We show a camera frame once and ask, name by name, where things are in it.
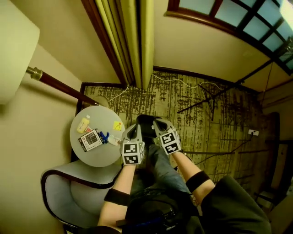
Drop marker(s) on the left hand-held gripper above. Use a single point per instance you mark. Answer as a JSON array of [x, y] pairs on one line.
[[131, 152]]

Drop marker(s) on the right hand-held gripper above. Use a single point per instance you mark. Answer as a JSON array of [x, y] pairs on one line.
[[170, 142]]

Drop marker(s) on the black waste bin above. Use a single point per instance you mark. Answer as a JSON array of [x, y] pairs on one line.
[[146, 128]]

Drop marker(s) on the yellow sticky note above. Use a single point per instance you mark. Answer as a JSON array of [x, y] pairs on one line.
[[117, 125]]

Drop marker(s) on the white wrapper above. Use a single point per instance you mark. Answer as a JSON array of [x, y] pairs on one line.
[[113, 140]]

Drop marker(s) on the person's left forearm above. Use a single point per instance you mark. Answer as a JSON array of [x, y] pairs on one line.
[[121, 178]]

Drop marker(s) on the person's right forearm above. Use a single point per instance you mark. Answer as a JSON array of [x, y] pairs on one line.
[[185, 164]]

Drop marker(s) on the blue plastic toy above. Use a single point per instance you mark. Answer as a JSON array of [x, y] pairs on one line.
[[104, 137]]

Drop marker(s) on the person's legs in jeans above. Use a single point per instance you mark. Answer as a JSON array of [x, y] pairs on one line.
[[160, 164]]

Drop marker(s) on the round white side table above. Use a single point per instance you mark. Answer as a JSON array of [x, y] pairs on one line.
[[98, 155]]

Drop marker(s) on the calculator retail box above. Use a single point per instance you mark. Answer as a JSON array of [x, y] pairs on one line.
[[90, 140]]

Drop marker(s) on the small red packet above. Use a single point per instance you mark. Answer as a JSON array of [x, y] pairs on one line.
[[88, 129]]

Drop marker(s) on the yellow drink bottle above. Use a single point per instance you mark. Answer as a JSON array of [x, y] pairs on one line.
[[82, 125]]

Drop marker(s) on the black light stand tripod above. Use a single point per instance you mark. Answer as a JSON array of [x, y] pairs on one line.
[[210, 98]]

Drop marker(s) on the yellow-green curtain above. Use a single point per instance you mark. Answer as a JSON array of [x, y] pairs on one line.
[[132, 45]]

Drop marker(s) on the floor lamp with cream shade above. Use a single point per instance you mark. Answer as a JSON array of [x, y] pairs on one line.
[[57, 83]]

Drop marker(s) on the white floor power socket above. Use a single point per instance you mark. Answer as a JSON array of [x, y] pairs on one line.
[[253, 132]]

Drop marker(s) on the person's black top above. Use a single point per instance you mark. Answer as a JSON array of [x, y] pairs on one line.
[[229, 205]]

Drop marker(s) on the dark wooden cabinet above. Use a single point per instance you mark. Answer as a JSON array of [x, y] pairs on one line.
[[279, 148]]

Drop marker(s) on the wooden-framed grid window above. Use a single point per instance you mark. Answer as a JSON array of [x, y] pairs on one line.
[[229, 13]]

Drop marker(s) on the grey armchair with dark frame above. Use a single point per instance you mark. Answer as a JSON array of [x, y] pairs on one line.
[[59, 189]]

